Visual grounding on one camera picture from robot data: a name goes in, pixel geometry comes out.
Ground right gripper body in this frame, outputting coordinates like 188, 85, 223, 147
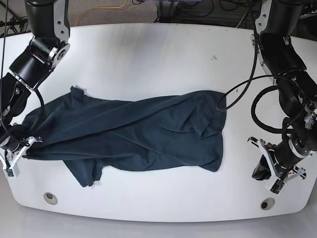
0, 136, 42, 171

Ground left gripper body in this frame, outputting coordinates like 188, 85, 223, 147
248, 136, 307, 182

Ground dark navy T-shirt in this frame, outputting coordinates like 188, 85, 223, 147
22, 87, 226, 187

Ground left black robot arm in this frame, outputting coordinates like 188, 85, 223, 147
251, 0, 317, 185

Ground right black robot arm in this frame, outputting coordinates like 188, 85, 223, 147
0, 0, 70, 177

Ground red tape rectangle marking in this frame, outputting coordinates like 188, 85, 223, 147
288, 166, 301, 176

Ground black tripod stand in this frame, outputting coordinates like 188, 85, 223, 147
0, 0, 29, 35

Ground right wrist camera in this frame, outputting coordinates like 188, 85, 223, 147
3, 168, 20, 179

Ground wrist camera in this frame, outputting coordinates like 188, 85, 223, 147
3, 168, 20, 179
265, 179, 288, 196

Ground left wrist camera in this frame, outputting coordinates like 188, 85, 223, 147
265, 179, 288, 196

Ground right table cable grommet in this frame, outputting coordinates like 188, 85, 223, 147
260, 197, 275, 211

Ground table cable grommet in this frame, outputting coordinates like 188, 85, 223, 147
44, 192, 58, 205
260, 197, 275, 211

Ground left table cable grommet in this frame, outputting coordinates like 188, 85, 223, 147
44, 192, 58, 205

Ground yellow cable on floor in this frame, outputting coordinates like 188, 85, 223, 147
75, 0, 129, 27

